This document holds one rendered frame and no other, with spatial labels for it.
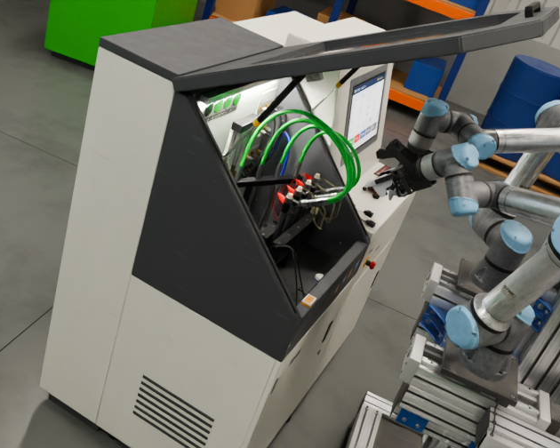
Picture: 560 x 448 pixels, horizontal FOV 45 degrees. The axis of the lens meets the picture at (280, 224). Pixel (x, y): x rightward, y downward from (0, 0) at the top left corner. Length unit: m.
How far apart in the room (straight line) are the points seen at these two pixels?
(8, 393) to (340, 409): 1.45
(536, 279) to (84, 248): 1.44
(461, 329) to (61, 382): 1.57
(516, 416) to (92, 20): 4.70
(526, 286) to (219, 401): 1.10
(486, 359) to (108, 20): 4.53
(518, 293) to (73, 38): 4.84
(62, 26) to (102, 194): 3.89
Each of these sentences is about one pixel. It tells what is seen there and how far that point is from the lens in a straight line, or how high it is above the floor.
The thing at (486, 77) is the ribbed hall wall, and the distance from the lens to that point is 8.62.
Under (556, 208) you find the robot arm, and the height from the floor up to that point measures 1.56.
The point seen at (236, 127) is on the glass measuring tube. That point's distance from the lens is 2.33.
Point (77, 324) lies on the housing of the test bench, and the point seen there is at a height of 0.47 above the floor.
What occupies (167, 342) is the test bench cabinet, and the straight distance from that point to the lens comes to 2.35.
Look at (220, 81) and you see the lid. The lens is 1.89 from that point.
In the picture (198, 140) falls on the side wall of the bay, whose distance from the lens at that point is 1.99.
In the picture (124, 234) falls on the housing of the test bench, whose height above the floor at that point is 0.92.
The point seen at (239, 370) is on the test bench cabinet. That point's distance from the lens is 2.24.
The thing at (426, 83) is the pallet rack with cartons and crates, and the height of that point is 0.37.
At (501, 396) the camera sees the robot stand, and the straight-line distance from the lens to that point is 2.04.
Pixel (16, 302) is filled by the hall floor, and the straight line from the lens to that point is 3.37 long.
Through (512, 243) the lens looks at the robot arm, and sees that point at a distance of 2.41.
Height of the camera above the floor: 2.16
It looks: 29 degrees down
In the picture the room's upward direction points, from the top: 20 degrees clockwise
